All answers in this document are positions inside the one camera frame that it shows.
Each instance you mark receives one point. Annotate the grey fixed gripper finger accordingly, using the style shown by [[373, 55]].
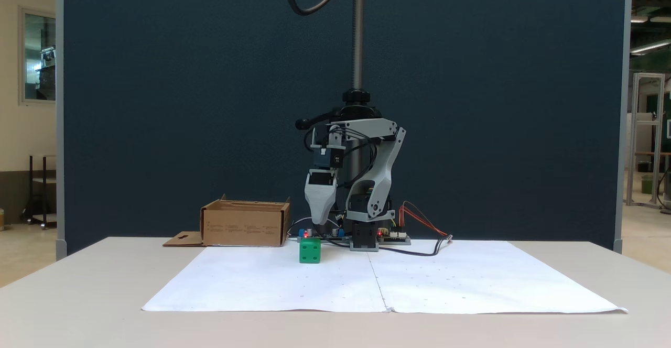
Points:
[[320, 214]]

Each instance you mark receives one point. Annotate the green die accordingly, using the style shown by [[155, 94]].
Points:
[[310, 251]]

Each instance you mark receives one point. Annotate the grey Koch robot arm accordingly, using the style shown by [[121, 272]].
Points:
[[385, 170]]

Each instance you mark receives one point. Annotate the green bin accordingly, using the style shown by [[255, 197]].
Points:
[[647, 184]]

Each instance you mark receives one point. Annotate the blue circuit board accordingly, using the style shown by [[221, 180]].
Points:
[[335, 232]]

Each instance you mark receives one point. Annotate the brown cardboard box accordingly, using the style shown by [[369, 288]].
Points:
[[244, 227]]

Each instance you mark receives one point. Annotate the white paper sheet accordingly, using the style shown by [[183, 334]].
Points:
[[487, 280], [272, 280]]

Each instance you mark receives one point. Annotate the grey circuit board red LED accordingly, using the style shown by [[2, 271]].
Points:
[[398, 239]]

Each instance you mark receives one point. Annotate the dark blue partition panel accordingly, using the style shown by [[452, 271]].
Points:
[[183, 101]]

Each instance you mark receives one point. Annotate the black shelf cart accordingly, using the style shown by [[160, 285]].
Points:
[[43, 180]]

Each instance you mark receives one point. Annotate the black camera stand metal pole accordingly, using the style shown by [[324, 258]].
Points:
[[357, 33]]

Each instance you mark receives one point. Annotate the framed wall window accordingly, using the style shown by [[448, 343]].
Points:
[[39, 57]]

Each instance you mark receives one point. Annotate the aluminium frame rack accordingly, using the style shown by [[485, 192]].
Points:
[[647, 128]]

